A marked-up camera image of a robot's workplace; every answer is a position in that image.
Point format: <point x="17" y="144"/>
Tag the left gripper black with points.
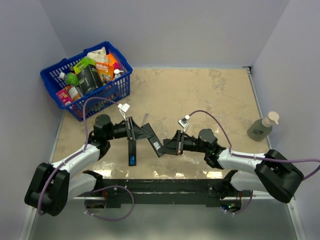
<point x="133" y="131"/>

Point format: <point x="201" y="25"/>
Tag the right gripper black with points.
<point x="176" y="146"/>

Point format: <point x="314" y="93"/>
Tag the black remote control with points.
<point x="153" y="140"/>
<point x="132" y="148"/>

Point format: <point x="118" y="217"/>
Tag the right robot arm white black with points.
<point x="280" y="179"/>

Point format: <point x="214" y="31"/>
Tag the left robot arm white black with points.
<point x="54" y="184"/>

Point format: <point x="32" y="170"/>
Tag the white pump bottle in basket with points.
<point x="117" y="73"/>

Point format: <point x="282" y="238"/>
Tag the orange Gillette razor pack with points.
<point x="105" y="72"/>

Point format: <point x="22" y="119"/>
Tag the blue plastic shopping basket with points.
<point x="97" y="100"/>

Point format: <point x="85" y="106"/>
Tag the green black razor box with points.
<point x="87" y="75"/>

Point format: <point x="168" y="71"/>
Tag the orange pill bottle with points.
<point x="74" y="94"/>

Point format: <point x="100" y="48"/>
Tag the pink box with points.
<point x="64" y="97"/>

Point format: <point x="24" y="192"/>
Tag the crumpled beige paper bag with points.
<point x="99" y="55"/>

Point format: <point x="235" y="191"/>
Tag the green bottle white cap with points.
<point x="70" y="78"/>

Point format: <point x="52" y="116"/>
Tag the green liquid soap pump bottle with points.
<point x="261" y="128"/>

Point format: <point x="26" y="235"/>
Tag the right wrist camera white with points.
<point x="184" y="123"/>

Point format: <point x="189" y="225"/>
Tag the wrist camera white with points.
<point x="184" y="123"/>
<point x="123" y="108"/>

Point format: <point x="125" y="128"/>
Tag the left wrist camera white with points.
<point x="123" y="108"/>

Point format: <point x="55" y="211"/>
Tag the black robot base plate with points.
<point x="165" y="191"/>

